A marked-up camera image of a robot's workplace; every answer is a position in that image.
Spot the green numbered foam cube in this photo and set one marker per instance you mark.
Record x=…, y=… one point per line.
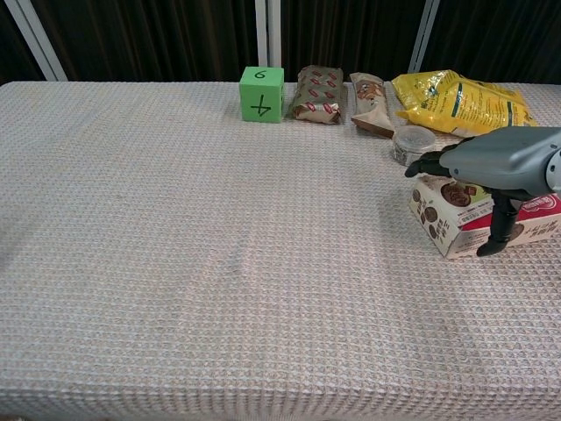
x=260, y=98

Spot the dark curtain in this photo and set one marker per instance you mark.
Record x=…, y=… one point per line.
x=153, y=39

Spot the brown red-logo snack pack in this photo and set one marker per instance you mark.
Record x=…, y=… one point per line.
x=317, y=94

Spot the yellow snack bag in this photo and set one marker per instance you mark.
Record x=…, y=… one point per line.
x=464, y=103

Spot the upright white frame post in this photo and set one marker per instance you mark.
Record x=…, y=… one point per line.
x=261, y=35
x=275, y=35

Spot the slanted white frame post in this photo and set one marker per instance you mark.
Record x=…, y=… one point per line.
x=423, y=37
x=37, y=41

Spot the small round clear-lid container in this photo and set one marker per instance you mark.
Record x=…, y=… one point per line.
x=412, y=142

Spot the beige cartoon snack pack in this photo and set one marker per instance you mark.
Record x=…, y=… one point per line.
x=370, y=103

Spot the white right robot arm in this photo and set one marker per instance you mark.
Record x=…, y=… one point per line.
x=556, y=172

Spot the beige waffle-weave tablecloth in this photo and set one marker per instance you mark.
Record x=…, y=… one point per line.
x=219, y=263

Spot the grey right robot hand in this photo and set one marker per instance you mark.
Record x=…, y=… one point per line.
x=495, y=158

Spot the cookie box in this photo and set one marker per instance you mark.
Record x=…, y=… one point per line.
x=464, y=219

